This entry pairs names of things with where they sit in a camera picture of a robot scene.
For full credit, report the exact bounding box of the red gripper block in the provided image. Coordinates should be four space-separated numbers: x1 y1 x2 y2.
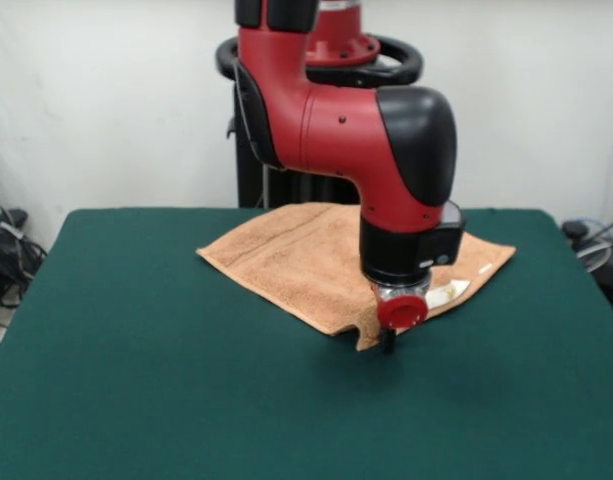
376 285 432 356

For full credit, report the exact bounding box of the tan terry towel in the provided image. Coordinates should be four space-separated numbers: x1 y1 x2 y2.
195 202 517 352

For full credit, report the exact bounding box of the black oval device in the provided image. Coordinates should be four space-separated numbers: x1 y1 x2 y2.
560 220 593 239

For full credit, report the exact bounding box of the dark green table cloth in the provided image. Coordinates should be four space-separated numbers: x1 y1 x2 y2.
0 208 613 480

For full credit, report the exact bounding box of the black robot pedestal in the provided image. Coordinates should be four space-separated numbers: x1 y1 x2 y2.
215 32 425 210

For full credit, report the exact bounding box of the black cable bundle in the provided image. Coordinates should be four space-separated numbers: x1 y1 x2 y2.
0 159 50 351

